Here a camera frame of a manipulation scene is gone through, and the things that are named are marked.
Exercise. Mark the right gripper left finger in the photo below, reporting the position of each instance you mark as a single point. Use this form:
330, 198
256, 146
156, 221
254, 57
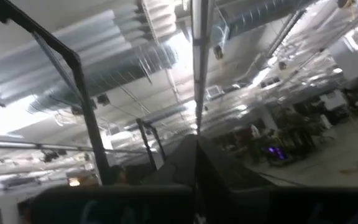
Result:
166, 202

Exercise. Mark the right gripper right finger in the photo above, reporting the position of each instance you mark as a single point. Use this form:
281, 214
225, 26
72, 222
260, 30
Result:
235, 202

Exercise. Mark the person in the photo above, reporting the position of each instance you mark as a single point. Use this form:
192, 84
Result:
255, 143

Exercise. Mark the purple lit device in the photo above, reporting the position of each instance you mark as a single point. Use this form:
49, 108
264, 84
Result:
277, 153

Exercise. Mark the distant black metal frame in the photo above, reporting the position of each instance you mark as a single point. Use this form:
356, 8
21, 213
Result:
145, 140

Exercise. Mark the grey horizontal rail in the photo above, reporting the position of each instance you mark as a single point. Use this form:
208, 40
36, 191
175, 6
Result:
57, 147

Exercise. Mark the black metal rig frame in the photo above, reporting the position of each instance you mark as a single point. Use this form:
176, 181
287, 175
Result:
85, 109

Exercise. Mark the silver ventilation duct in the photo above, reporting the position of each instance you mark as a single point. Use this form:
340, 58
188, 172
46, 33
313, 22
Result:
253, 15

